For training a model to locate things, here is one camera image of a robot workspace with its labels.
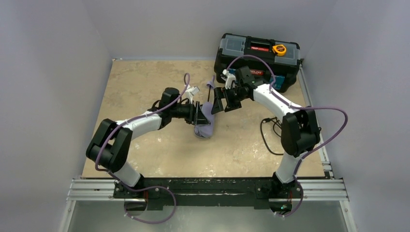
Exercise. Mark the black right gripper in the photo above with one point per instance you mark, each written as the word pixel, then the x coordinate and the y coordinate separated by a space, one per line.
pixel 228 99

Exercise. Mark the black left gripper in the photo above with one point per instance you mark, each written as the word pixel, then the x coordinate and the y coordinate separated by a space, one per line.
pixel 197 113

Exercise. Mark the lavender umbrella case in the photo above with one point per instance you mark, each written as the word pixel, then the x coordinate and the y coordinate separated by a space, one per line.
pixel 206 130

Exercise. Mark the lavender folding umbrella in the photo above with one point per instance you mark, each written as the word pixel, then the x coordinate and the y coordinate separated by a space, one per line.
pixel 210 85

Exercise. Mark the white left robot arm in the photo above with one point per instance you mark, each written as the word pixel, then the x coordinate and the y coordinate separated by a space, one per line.
pixel 110 144

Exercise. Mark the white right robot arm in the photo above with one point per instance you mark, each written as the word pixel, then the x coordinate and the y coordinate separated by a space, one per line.
pixel 299 128

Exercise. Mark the black plastic toolbox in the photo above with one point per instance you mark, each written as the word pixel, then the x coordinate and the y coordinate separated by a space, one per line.
pixel 236 51

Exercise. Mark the yellow tape measure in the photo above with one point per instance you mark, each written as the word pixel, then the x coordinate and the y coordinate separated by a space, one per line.
pixel 279 50

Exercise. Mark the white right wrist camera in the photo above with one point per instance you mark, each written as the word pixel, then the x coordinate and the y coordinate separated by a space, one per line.
pixel 230 79

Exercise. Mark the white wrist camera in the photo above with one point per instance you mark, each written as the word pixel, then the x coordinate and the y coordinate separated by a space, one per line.
pixel 230 79
pixel 190 92

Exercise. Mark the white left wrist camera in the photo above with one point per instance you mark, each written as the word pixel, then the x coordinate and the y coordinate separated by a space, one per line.
pixel 190 92

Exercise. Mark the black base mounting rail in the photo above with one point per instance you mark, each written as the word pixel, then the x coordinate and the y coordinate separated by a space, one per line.
pixel 255 192

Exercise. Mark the aluminium frame rail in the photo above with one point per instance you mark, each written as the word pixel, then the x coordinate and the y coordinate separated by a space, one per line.
pixel 234 150

